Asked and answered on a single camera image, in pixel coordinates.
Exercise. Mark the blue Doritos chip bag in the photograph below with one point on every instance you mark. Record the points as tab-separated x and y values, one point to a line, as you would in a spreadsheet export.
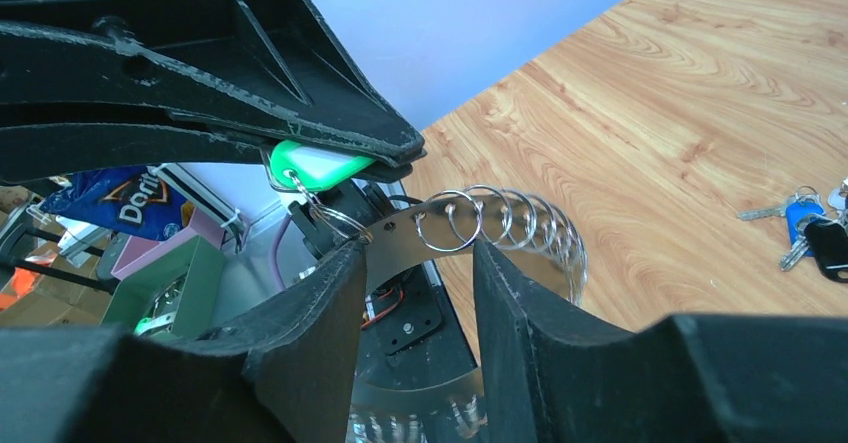
130	200

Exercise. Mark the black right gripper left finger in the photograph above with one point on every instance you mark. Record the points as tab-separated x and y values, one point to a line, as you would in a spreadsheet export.
281	372

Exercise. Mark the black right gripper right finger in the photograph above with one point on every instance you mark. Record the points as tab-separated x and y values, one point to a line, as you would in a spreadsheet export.
553	372

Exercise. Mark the green open box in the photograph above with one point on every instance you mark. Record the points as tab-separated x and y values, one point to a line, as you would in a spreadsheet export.
171	298

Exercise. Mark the pink box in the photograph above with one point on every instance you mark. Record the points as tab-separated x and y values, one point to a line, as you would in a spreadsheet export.
139	252

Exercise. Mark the pile of tagged keys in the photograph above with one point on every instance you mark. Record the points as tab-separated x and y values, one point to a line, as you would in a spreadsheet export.
817	229

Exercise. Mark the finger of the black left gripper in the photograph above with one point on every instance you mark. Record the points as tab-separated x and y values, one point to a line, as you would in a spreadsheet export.
239	72
39	141

